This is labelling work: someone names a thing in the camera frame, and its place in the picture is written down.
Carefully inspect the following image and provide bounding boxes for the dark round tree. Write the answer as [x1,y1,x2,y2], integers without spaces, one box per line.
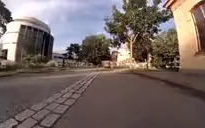
[80,34,112,66]

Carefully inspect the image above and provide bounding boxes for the pale distant building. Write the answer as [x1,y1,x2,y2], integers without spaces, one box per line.
[110,47,132,64]

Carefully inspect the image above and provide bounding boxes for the small dark tree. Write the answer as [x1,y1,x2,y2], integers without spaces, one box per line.
[65,43,82,62]

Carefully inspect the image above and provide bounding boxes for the tall leafy tree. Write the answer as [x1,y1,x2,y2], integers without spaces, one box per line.
[104,0,173,64]

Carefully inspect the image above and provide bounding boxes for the green bushes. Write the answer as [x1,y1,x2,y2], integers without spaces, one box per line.
[151,27,181,70]

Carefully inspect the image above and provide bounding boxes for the pale cobblestone strip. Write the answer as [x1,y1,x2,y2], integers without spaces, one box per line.
[0,71,102,128]

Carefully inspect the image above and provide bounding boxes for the green shrubs by building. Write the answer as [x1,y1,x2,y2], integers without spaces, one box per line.
[20,53,59,69]

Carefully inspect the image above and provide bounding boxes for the round white glass building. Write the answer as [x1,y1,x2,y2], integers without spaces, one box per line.
[1,17,55,64]

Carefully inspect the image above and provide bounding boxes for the yellow building with window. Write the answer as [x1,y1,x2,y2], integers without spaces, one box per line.
[164,0,205,71]

